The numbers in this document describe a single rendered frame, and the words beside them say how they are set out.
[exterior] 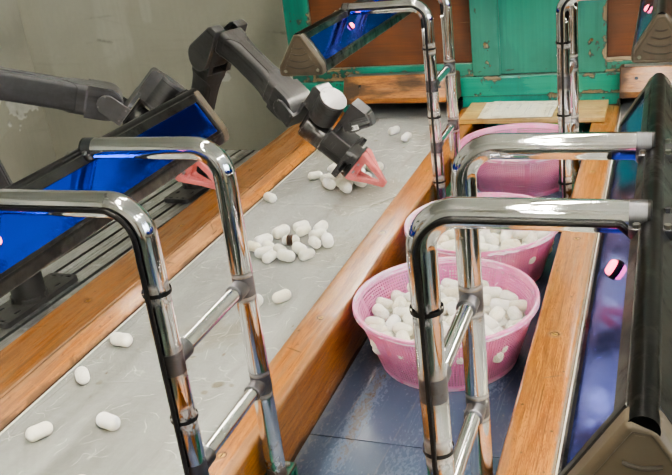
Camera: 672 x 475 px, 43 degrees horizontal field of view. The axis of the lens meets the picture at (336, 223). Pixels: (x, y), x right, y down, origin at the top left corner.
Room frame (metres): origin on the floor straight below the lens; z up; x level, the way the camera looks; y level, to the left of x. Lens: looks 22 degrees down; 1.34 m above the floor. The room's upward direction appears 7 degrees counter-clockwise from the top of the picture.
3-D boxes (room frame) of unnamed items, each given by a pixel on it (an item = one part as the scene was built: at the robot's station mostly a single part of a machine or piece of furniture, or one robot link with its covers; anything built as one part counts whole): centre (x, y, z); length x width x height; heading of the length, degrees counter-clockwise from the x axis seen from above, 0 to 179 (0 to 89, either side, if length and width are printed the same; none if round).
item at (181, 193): (2.00, 0.33, 0.71); 0.20 x 0.07 x 0.08; 154
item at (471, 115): (1.95, -0.50, 0.77); 0.33 x 0.15 x 0.01; 67
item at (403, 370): (1.08, -0.14, 0.72); 0.27 x 0.27 x 0.10
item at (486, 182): (1.75, -0.42, 0.72); 0.27 x 0.27 x 0.10
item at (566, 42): (1.51, -0.53, 0.90); 0.20 x 0.19 x 0.45; 157
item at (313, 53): (1.70, -0.09, 1.08); 0.62 x 0.08 x 0.07; 157
